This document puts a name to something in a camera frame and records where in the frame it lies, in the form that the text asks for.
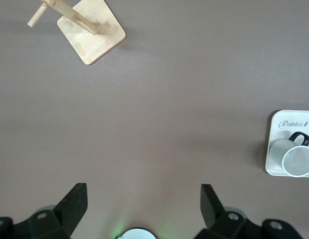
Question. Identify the wooden mug rack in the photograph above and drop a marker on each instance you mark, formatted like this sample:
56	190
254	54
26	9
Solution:
94	42

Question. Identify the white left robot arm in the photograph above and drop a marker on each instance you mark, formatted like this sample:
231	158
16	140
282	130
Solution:
139	234

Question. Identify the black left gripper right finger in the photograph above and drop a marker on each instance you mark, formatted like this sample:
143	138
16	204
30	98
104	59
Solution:
214	214

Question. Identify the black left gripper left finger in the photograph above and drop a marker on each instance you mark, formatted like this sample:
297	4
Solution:
69	211

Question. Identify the cream tray with rabbit print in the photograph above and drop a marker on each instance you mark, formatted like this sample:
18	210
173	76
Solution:
281	134

